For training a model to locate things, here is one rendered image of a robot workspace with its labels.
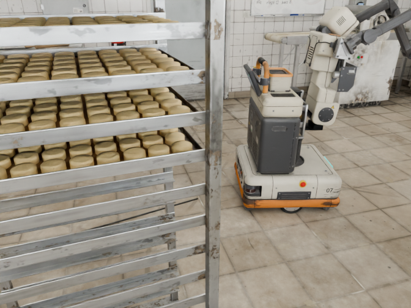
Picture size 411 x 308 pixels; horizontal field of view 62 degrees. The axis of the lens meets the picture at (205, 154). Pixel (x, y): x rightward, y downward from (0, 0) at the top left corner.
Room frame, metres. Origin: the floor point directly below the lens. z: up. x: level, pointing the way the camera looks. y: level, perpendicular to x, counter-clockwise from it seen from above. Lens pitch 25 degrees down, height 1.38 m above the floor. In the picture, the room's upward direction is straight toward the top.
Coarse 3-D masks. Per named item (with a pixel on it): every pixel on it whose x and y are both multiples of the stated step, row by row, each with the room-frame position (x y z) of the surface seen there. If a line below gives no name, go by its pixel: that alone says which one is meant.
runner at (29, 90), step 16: (48, 80) 0.61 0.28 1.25; (64, 80) 0.61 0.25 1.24; (80, 80) 0.62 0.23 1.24; (96, 80) 0.63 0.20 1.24; (112, 80) 0.64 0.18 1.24; (128, 80) 0.65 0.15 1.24; (144, 80) 0.67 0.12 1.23; (160, 80) 0.68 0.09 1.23; (176, 80) 0.69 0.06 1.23; (192, 80) 0.70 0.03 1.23; (0, 96) 0.58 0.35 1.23; (16, 96) 0.59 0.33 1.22; (32, 96) 0.59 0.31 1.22; (48, 96) 0.60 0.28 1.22
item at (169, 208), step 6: (156, 0) 1.10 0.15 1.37; (162, 0) 1.11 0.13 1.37; (156, 6) 1.10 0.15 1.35; (162, 6) 1.11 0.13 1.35; (156, 12) 1.10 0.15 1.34; (156, 42) 1.12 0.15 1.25; (162, 42) 1.11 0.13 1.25; (168, 168) 1.11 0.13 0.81; (168, 186) 1.11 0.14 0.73; (168, 204) 1.11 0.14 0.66; (168, 210) 1.11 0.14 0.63; (168, 246) 1.11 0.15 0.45; (174, 246) 1.11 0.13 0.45; (174, 264) 1.11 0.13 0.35; (174, 276) 1.11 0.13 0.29; (174, 294) 1.11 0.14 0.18; (174, 300) 1.11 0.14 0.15
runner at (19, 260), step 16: (160, 224) 0.67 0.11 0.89; (176, 224) 0.68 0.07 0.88; (192, 224) 0.70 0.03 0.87; (96, 240) 0.62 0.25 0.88; (112, 240) 0.63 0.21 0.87; (128, 240) 0.64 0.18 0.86; (16, 256) 0.56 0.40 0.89; (32, 256) 0.57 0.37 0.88; (48, 256) 0.58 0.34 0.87; (64, 256) 0.59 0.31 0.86
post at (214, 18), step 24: (216, 0) 0.68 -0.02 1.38; (216, 24) 0.68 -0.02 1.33; (216, 48) 0.69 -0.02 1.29; (216, 72) 0.69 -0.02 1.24; (216, 96) 0.69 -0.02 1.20; (216, 120) 0.69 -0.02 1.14; (216, 144) 0.69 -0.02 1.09; (216, 168) 0.69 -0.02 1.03; (216, 192) 0.69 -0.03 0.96; (216, 216) 0.69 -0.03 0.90; (216, 240) 0.69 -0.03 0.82; (216, 264) 0.69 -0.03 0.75; (216, 288) 0.69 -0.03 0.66
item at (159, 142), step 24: (48, 144) 0.75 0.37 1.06; (72, 144) 0.76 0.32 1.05; (96, 144) 0.75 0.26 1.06; (120, 144) 0.75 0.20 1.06; (144, 144) 0.77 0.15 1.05; (168, 144) 0.79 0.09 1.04; (0, 168) 0.62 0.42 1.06; (24, 168) 0.62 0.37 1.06; (48, 168) 0.62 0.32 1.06; (72, 168) 0.65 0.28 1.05
